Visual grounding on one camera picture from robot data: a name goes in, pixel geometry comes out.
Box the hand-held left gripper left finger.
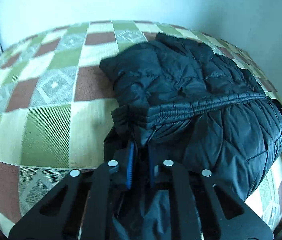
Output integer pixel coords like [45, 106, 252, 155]
[8, 141, 135, 240]

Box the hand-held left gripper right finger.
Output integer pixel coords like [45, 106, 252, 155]
[147, 145, 274, 240]

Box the black quilted jacket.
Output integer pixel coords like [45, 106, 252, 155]
[99, 32, 282, 240]

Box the checkered bedspread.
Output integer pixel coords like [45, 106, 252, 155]
[0, 19, 282, 238]

